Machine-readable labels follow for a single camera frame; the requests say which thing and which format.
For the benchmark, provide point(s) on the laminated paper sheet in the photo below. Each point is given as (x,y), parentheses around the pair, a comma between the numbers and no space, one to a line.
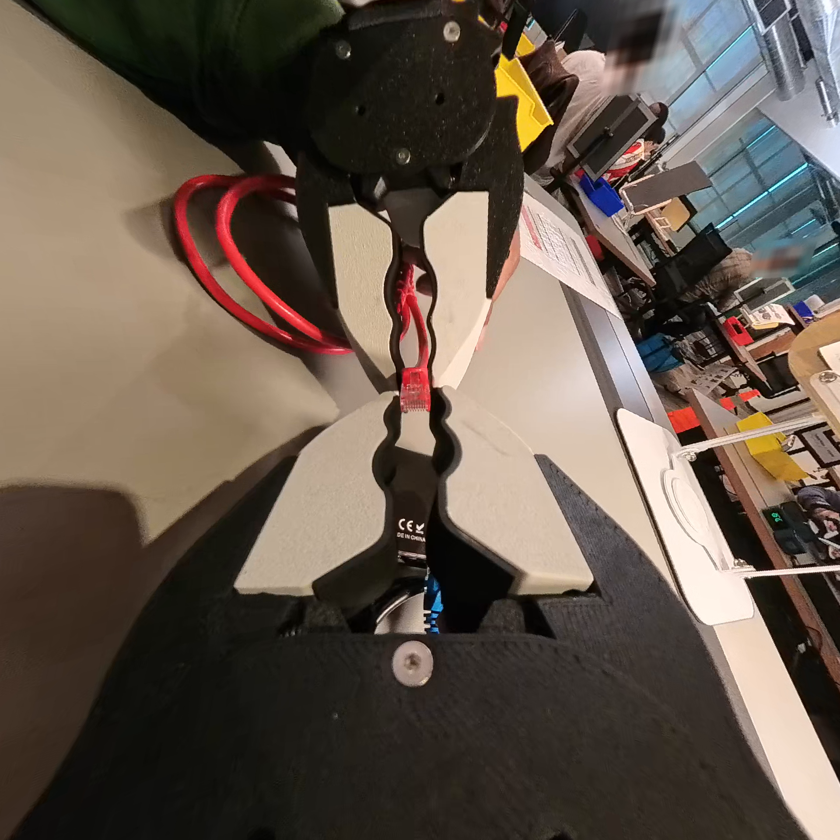
(564,253)

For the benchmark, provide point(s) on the grey computer monitor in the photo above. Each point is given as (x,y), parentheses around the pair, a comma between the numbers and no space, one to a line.
(604,134)

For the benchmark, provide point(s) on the small computer monitor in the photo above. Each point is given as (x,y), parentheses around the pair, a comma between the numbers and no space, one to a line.
(764,292)

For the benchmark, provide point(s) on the newspaper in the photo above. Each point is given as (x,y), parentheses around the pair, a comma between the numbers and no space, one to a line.
(832,358)

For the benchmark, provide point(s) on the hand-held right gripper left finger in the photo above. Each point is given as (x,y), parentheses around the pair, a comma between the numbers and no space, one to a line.
(321,512)

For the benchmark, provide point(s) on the black ethernet adapter box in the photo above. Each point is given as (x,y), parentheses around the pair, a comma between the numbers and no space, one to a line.
(413,499)

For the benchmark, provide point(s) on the person's left forearm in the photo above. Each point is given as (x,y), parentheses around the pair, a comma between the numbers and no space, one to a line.
(197,52)

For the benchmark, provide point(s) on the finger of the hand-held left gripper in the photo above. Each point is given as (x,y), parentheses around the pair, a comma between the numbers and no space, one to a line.
(361,282)
(459,275)

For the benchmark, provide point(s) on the black device with green display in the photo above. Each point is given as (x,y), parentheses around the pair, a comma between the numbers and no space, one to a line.
(797,535)

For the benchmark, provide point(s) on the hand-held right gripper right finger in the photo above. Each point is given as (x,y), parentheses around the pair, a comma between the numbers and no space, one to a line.
(512,512)

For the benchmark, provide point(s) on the large yellow plastic bin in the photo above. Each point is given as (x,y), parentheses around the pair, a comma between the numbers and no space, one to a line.
(525,105)

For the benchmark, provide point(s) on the blue bag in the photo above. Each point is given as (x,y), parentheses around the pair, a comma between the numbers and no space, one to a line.
(659,354)

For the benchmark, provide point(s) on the dark panel on stand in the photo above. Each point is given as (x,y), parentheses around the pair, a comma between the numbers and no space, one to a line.
(669,184)

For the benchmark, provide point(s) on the black office chair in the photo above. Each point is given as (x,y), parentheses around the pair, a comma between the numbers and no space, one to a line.
(695,259)

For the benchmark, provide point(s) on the red plastic block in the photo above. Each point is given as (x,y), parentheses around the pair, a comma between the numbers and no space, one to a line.
(686,421)

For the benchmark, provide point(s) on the person's left hand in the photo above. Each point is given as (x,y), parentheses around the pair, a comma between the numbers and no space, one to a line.
(508,269)

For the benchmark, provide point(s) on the small red bin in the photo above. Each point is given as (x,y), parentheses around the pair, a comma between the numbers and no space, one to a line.
(736,331)

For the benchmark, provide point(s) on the white display stand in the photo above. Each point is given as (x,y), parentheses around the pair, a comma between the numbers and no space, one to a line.
(682,512)

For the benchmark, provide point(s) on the small blue bin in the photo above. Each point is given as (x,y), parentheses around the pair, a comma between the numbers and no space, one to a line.
(604,197)

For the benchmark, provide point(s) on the wooden display board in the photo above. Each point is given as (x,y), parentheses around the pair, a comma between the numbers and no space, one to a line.
(807,354)

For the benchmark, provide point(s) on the small yellow bin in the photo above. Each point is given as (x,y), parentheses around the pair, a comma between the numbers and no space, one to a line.
(771,453)

